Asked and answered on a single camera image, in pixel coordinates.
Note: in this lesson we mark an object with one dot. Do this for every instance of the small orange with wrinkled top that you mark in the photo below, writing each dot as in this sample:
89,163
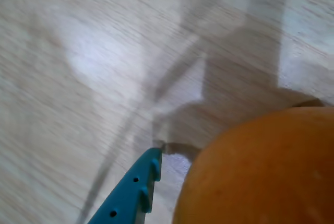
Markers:
261,171

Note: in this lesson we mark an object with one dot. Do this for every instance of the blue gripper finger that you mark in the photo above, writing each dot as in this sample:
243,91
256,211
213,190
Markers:
128,198

